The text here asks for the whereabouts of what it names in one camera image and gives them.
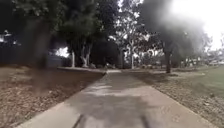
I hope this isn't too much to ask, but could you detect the grey concrete path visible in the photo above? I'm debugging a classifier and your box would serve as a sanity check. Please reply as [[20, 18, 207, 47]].
[[14, 66, 218, 128]]

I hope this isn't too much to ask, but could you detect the dark fence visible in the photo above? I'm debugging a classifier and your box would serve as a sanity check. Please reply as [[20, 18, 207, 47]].
[[0, 43, 65, 69]]

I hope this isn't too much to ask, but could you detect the robot's own part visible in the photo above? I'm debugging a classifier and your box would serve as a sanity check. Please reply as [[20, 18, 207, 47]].
[[72, 114, 86, 128], [139, 115, 152, 128]]

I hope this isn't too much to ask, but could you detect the leaf-littered bare ground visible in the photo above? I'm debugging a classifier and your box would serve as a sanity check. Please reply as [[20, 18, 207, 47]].
[[0, 65, 105, 128], [132, 70, 224, 128]]

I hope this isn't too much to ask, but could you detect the green grass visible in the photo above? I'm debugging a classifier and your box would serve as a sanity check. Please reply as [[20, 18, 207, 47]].
[[185, 65, 224, 98]]

